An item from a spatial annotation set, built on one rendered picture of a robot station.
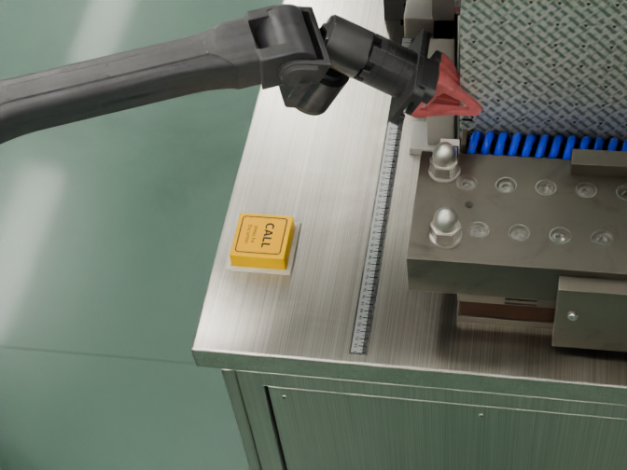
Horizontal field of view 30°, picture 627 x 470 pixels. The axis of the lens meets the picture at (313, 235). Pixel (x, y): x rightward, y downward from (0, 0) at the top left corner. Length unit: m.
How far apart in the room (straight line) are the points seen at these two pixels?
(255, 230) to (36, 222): 1.40
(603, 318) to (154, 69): 0.55
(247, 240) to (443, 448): 0.36
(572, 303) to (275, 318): 0.36
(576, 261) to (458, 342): 0.18
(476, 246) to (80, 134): 1.81
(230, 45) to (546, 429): 0.59
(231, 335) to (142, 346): 1.13
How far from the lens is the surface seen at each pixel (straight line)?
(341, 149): 1.57
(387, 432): 1.50
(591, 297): 1.29
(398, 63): 1.32
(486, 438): 1.49
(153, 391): 2.46
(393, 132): 1.58
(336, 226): 1.48
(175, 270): 2.63
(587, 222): 1.32
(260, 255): 1.44
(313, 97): 1.36
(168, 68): 1.26
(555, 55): 1.32
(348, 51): 1.31
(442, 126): 1.52
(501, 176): 1.36
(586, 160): 1.36
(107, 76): 1.26
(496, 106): 1.38
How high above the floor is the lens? 2.05
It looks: 51 degrees down
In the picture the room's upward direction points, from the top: 8 degrees counter-clockwise
